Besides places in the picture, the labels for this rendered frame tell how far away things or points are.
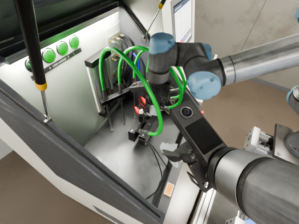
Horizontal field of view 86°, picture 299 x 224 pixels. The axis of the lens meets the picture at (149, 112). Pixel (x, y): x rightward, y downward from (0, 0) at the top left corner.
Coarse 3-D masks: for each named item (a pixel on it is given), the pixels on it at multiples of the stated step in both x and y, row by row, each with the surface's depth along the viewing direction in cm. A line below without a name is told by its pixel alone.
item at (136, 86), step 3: (138, 81) 67; (147, 81) 63; (132, 84) 67; (135, 84) 65; (138, 84) 64; (141, 84) 63; (129, 87) 66; (132, 87) 65; (135, 87) 64; (138, 87) 63; (141, 87) 62; (144, 87) 62; (150, 87) 60; (132, 90) 66; (135, 90) 65; (138, 90) 64; (141, 90) 64; (144, 90) 63
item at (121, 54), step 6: (108, 48) 52; (114, 48) 50; (102, 54) 58; (120, 54) 48; (102, 60) 62; (126, 60) 47; (102, 66) 65; (132, 66) 47; (102, 72) 68; (138, 72) 46; (102, 78) 70; (144, 78) 46; (102, 84) 73; (144, 84) 46; (102, 90) 76; (150, 90) 46; (150, 96) 47; (156, 102) 47; (156, 108) 48; (162, 120) 50; (162, 126) 51; (150, 132) 60; (156, 132) 55
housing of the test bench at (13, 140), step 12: (0, 120) 52; (0, 132) 67; (12, 132) 57; (12, 144) 76; (24, 144) 63; (24, 156) 87; (36, 156) 70; (36, 168) 101; (48, 168) 79; (48, 180) 121; (60, 180) 92; (72, 192) 109; (84, 204) 132
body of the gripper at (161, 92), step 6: (150, 84) 58; (156, 84) 56; (162, 84) 57; (168, 84) 57; (156, 90) 61; (162, 90) 59; (168, 90) 58; (156, 96) 61; (162, 96) 61; (168, 96) 64; (150, 102) 63; (162, 102) 61; (162, 108) 63
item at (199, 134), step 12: (180, 108) 28; (192, 108) 28; (180, 120) 28; (192, 120) 28; (204, 120) 28; (192, 132) 27; (204, 132) 27; (216, 132) 27; (192, 144) 27; (204, 144) 26; (216, 144) 26; (204, 156) 25
